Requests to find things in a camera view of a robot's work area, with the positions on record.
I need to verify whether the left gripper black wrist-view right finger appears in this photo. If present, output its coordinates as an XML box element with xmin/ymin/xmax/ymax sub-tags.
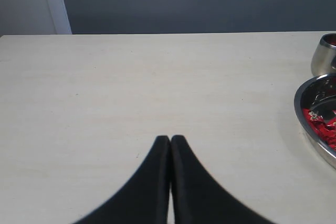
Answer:
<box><xmin>171</xmin><ymin>135</ymin><xmax>271</xmax><ymax>223</ymax></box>

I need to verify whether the red wrapped candy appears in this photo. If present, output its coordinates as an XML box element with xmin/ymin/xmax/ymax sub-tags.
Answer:
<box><xmin>302</xmin><ymin>109</ymin><xmax>335</xmax><ymax>150</ymax></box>

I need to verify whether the small steel cup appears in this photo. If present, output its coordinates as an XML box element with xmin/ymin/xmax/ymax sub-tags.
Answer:
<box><xmin>311</xmin><ymin>33</ymin><xmax>336</xmax><ymax>77</ymax></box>

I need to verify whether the round steel plate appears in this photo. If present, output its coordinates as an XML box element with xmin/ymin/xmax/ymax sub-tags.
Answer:
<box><xmin>294</xmin><ymin>74</ymin><xmax>335</xmax><ymax>168</ymax></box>

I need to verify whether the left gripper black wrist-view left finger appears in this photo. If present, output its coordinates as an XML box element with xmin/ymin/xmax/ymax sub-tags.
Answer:
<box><xmin>76</xmin><ymin>135</ymin><xmax>170</xmax><ymax>223</ymax></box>

